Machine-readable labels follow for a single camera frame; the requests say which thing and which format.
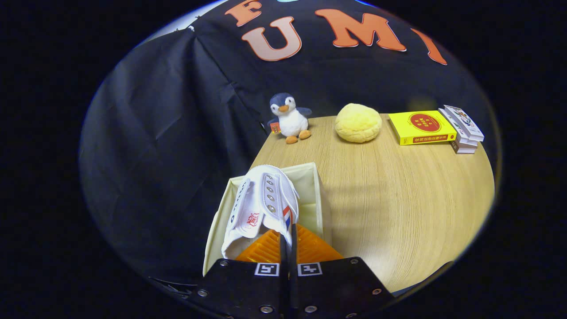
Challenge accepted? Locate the yellow book red circle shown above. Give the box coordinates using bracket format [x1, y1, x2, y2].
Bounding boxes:
[388, 110, 458, 146]

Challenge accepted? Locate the yellow plush bun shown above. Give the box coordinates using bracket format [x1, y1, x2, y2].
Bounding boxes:
[334, 103, 383, 144]

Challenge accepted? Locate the white canvas shoe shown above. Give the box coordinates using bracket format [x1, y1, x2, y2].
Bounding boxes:
[221, 164, 300, 261]

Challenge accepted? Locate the plush penguin toy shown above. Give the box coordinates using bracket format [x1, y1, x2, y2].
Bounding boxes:
[267, 92, 313, 145]

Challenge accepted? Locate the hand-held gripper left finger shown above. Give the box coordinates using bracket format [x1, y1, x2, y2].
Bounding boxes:
[188, 228, 291, 319]

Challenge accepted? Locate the cream fabric storage box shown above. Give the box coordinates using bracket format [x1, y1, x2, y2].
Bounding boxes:
[202, 162, 332, 277]

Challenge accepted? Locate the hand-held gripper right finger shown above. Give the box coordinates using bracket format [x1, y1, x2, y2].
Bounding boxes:
[289, 224, 396, 319]

